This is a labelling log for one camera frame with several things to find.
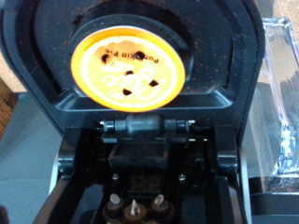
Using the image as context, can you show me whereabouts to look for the black Keurig coffee machine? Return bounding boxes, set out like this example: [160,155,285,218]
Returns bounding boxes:
[0,0,269,224]

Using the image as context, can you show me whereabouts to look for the K-cup pod orange lid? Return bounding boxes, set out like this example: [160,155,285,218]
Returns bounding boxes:
[70,25,187,113]

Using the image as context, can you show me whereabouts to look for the clear water reservoir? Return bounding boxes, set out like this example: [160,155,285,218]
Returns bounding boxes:
[242,17,299,188]

